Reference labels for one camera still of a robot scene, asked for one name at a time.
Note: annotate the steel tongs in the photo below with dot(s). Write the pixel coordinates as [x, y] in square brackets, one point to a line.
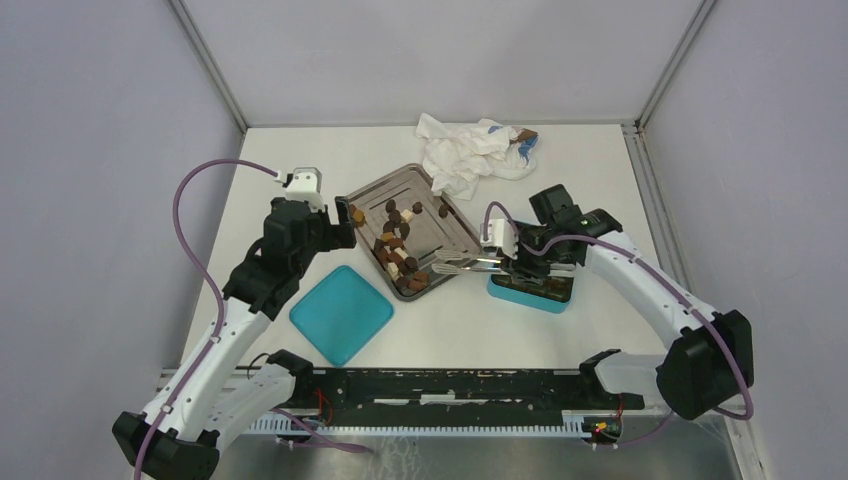
[453, 263]

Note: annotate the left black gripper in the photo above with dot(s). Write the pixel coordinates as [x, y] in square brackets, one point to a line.
[339, 235]

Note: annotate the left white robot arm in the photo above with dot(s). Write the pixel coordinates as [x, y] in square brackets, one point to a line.
[183, 431]

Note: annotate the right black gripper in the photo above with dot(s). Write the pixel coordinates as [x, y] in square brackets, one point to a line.
[523, 268]

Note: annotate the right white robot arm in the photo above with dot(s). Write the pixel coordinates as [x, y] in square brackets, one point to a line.
[708, 360]

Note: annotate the teal chocolate box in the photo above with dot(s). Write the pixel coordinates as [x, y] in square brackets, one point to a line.
[552, 295]

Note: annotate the steel tray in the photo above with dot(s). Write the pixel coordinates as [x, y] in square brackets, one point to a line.
[403, 253]

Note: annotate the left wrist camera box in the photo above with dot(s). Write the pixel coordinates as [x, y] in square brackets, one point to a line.
[303, 185]

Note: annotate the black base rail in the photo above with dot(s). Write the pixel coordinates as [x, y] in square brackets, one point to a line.
[370, 397]

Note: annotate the teal box lid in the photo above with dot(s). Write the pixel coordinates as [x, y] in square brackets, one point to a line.
[341, 314]

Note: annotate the white crumpled cloth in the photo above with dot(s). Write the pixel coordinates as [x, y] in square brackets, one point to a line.
[458, 156]

